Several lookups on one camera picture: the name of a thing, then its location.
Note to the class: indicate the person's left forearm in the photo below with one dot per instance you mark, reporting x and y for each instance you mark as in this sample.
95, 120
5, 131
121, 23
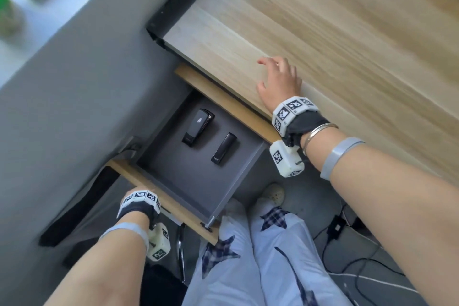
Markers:
107, 273

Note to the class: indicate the black left wrist wrap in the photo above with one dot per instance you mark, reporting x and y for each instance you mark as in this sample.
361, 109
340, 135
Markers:
138, 210

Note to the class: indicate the person's right thumb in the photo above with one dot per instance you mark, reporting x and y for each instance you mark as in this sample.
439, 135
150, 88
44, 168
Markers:
261, 88

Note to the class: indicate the grey right forearm band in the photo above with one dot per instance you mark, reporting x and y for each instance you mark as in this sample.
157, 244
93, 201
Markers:
337, 153

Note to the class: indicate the person's left hand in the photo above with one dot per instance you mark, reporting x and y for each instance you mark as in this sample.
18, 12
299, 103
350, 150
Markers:
131, 192

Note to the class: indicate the grey drawer with wooden front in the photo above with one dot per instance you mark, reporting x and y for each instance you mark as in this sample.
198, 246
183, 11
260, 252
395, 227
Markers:
193, 180

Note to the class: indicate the black desk foot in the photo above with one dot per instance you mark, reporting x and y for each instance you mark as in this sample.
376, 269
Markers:
75, 209

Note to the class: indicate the black stapler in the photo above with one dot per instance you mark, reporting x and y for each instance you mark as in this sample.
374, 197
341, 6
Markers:
197, 127

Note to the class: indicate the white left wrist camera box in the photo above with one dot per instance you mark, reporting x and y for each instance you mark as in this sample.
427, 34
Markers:
158, 243

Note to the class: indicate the person's right forearm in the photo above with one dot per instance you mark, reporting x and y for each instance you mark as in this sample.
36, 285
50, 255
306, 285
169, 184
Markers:
387, 216

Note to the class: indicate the left wrist marker band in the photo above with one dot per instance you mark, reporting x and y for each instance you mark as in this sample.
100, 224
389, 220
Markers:
143, 199

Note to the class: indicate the chrome chair leg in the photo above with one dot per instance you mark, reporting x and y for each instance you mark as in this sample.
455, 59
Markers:
181, 252

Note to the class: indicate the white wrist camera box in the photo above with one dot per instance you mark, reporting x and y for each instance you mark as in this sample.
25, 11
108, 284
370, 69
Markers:
285, 158
158, 243

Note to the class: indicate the grey left forearm band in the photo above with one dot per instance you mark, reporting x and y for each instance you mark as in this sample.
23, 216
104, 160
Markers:
132, 231

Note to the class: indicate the white shoe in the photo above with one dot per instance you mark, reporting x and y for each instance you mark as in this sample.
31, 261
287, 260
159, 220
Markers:
273, 193

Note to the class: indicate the black power adapter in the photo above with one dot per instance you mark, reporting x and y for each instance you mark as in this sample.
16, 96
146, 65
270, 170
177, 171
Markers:
336, 227

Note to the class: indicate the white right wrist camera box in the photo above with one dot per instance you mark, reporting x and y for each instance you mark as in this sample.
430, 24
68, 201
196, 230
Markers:
285, 158

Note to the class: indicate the wrist marker band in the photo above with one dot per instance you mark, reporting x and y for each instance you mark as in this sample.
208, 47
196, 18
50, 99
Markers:
143, 199
291, 110

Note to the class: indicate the black wrist wrap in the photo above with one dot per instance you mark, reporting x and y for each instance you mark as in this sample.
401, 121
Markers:
304, 125
138, 210

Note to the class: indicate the green plant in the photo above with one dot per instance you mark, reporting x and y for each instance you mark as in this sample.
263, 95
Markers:
8, 11

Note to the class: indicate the black chair seat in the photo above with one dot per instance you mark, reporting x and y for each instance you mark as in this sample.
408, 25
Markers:
161, 287

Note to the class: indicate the person's right hand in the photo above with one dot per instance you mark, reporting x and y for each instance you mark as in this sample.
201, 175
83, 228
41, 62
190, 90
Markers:
281, 85

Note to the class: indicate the right wrist marker band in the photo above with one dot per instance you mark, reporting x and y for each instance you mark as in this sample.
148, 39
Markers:
291, 110

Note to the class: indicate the white trousers with plaid stars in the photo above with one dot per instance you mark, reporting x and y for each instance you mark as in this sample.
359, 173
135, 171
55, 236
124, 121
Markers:
265, 266

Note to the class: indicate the black right wrist wrap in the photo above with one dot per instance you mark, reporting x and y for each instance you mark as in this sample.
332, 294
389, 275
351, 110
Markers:
304, 125

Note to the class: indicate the small black oblong case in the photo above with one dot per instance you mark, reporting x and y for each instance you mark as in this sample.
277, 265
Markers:
224, 148

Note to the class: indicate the wooden drawer housing panel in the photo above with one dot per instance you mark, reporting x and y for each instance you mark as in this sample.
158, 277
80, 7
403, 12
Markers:
222, 99

